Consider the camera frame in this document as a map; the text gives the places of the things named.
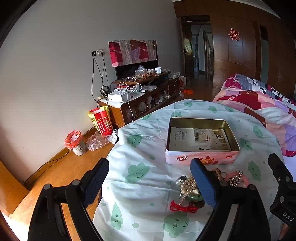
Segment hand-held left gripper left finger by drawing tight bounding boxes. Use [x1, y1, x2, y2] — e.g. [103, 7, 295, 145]
[27, 158, 110, 241]

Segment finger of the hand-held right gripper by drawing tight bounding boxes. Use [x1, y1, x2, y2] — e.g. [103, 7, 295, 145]
[268, 153, 294, 184]

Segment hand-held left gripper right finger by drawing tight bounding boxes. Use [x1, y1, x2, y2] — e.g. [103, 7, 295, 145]
[190, 158, 271, 241]

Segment green jade bangle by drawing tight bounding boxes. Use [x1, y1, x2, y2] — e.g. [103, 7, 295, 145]
[186, 193, 205, 202]

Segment pink tin box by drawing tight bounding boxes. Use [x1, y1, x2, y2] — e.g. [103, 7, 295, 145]
[165, 117, 240, 165]

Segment pink bangle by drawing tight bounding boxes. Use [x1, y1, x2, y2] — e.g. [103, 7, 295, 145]
[224, 170, 250, 188]

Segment trash bin with red bag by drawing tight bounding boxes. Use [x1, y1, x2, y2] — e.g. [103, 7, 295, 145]
[65, 130, 87, 156]

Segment crumpled clear plastic bag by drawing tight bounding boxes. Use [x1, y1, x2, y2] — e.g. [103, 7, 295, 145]
[86, 129, 118, 151]

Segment printed paper leaflet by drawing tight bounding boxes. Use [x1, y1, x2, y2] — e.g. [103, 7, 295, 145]
[168, 127, 232, 152]

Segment red and yellow paper bag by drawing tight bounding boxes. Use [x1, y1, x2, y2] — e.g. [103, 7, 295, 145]
[88, 106, 114, 136]

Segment wooden television cabinet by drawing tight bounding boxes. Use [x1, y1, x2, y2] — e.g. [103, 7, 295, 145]
[98, 71, 181, 129]

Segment pink patchwork quilt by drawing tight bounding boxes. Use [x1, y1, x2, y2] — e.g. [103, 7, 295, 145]
[213, 74, 296, 181]

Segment white cardboard box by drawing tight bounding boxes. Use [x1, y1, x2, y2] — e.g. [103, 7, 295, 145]
[108, 91, 131, 102]

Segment wooden wardrobe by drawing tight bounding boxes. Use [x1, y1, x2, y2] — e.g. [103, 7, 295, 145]
[173, 0, 296, 100]

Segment black television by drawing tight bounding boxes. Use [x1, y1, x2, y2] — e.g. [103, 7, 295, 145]
[115, 40, 159, 80]

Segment pile of small packets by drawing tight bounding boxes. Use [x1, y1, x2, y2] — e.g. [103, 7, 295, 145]
[134, 65, 168, 79]

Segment wooden door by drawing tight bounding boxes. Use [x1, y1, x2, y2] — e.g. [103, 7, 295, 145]
[181, 22, 193, 82]

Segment red patchwork television cover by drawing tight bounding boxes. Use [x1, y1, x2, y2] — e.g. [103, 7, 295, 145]
[108, 39, 157, 67]

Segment red paper decoration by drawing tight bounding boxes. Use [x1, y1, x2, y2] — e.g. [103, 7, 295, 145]
[228, 28, 240, 41]

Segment wooden bead bracelet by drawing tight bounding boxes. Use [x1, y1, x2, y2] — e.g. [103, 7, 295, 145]
[212, 168, 228, 181]

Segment red cord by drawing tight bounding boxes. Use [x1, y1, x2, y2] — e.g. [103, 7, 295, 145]
[170, 200, 199, 212]

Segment white charger cable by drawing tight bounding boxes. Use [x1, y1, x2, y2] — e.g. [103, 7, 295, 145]
[117, 82, 144, 93]

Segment black power cables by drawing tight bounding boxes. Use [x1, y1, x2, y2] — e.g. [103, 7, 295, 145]
[91, 56, 109, 102]

